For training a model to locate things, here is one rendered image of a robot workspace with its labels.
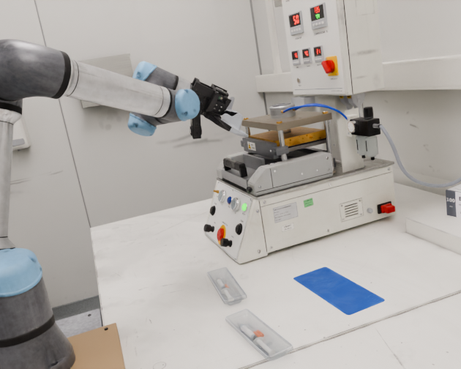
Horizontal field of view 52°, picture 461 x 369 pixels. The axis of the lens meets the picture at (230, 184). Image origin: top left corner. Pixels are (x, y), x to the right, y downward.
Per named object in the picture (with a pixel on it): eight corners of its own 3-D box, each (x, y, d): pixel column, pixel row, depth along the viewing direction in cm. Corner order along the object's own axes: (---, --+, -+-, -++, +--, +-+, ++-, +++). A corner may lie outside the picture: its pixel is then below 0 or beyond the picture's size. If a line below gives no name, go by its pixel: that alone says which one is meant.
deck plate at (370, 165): (332, 151, 176) (331, 148, 175) (394, 164, 143) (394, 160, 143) (216, 179, 162) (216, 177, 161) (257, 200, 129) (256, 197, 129)
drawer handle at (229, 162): (230, 168, 152) (227, 157, 151) (247, 176, 138) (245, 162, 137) (224, 170, 151) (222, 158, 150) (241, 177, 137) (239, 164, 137)
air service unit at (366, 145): (358, 154, 141) (353, 105, 138) (389, 159, 128) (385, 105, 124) (342, 157, 140) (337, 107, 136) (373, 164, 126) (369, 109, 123)
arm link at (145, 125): (145, 122, 118) (156, 83, 121) (119, 127, 126) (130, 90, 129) (168, 135, 124) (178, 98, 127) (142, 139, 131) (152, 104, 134)
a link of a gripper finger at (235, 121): (252, 124, 132) (226, 105, 133) (242, 141, 135) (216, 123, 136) (256, 122, 135) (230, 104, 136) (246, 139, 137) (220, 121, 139)
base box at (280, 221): (336, 196, 179) (331, 151, 175) (405, 220, 145) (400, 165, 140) (203, 233, 163) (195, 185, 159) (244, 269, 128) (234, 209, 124)
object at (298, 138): (295, 137, 161) (291, 109, 159) (330, 143, 141) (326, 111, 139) (249, 147, 156) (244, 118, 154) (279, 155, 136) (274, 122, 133)
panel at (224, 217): (205, 233, 161) (218, 180, 159) (236, 261, 133) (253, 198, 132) (200, 232, 160) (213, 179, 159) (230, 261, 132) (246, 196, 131)
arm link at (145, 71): (126, 91, 130) (135, 64, 132) (163, 107, 134) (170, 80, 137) (135, 82, 123) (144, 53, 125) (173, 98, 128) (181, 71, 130)
